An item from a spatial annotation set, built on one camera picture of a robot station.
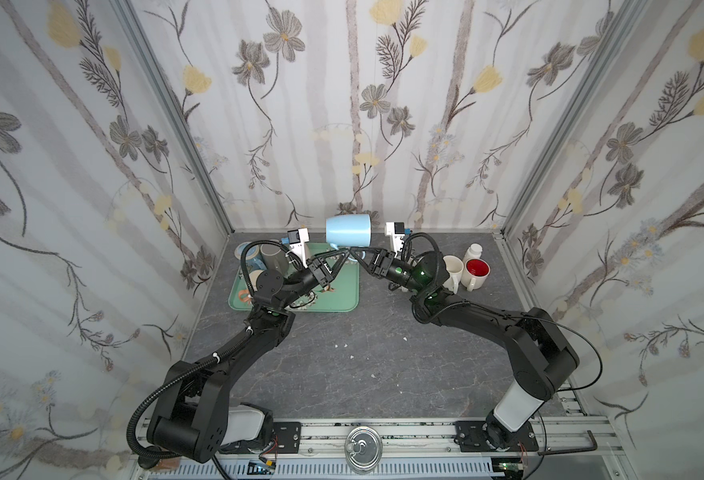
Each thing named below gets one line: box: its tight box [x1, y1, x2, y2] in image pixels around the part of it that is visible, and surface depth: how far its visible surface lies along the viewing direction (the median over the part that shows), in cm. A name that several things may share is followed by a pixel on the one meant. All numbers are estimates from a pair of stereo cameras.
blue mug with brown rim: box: [234, 241, 268, 273], surface depth 100 cm
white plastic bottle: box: [463, 243, 483, 265], surface depth 106 cm
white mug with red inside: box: [461, 258, 491, 292], surface depth 103 cm
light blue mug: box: [325, 214, 371, 250], surface depth 68 cm
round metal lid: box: [344, 426, 383, 475], surface depth 65 cm
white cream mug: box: [443, 255, 464, 295], surface depth 101 cm
